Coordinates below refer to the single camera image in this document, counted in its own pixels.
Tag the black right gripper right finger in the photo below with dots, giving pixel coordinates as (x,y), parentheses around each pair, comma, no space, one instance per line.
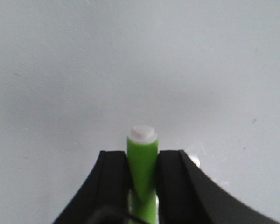
(188,196)

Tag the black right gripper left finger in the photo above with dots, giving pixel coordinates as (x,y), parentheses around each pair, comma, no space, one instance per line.
(103,197)

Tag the green highlighter pen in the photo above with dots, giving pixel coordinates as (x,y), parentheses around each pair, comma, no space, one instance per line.
(142,152)

